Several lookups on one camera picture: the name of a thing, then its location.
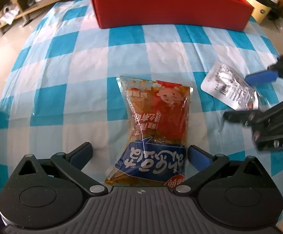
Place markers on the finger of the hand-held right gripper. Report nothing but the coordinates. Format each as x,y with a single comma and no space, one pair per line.
248,118
261,77

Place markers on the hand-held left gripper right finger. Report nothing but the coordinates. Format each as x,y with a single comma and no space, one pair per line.
198,156

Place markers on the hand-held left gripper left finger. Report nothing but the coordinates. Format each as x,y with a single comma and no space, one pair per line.
82,154

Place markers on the small white silver packet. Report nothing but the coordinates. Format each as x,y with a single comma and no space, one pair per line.
224,85

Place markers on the red blue snack packet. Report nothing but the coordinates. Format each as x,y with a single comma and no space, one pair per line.
156,107

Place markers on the red cardboard box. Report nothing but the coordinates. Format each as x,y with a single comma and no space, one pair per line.
168,12

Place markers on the yellow trash bin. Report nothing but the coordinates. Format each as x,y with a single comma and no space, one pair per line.
261,12

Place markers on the blue white checked tablecloth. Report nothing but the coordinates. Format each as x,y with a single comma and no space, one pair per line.
82,61

